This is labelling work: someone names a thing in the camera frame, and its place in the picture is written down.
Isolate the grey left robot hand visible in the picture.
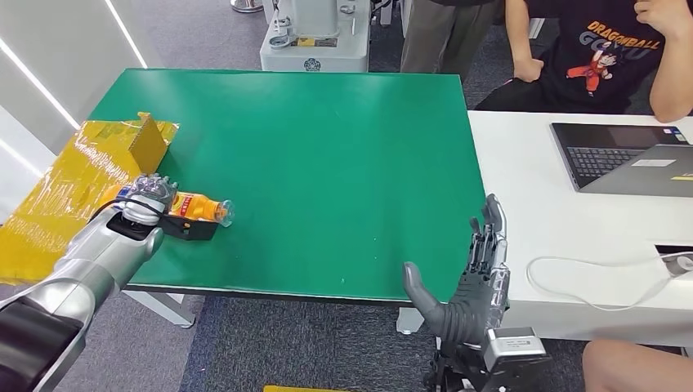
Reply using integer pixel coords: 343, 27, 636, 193
121, 172, 180, 225

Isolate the yellow flat object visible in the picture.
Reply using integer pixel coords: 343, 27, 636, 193
263, 385, 347, 392

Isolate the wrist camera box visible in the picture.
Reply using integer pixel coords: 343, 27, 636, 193
482, 326, 552, 380
159, 207, 217, 242

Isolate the person beside the robot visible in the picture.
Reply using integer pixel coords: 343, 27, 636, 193
582, 339, 693, 392

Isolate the dark small device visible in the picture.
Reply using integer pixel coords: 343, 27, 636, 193
654, 244, 693, 278

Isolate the orange plastic bottle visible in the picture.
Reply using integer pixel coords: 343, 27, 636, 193
97, 184, 235, 229

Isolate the white furniture leg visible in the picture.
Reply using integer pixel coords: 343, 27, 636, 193
378, 0, 414, 39

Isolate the black laptop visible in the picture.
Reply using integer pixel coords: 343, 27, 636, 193
549, 122, 693, 191

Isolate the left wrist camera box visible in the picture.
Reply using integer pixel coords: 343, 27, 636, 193
159, 207, 217, 242

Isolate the standing person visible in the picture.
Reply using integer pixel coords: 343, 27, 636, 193
399, 0, 504, 82

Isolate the white machine stand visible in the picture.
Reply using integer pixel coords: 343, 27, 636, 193
259, 0, 372, 73

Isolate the thin white cable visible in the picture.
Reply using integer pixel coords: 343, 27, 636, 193
525, 255, 693, 313

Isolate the green top table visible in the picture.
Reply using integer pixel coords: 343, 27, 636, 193
89, 68, 489, 336

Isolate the grey flat folder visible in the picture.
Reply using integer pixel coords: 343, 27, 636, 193
580, 143, 693, 198

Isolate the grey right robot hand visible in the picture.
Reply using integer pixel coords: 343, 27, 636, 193
402, 194, 512, 349

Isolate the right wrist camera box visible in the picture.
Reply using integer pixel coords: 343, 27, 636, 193
482, 326, 552, 380

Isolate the yellow taped cardboard box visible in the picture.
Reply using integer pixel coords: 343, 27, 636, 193
0, 111, 180, 286

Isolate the seated person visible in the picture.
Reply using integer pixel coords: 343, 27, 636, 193
473, 0, 693, 124

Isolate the white desk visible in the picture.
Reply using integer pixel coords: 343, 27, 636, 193
466, 110, 693, 349

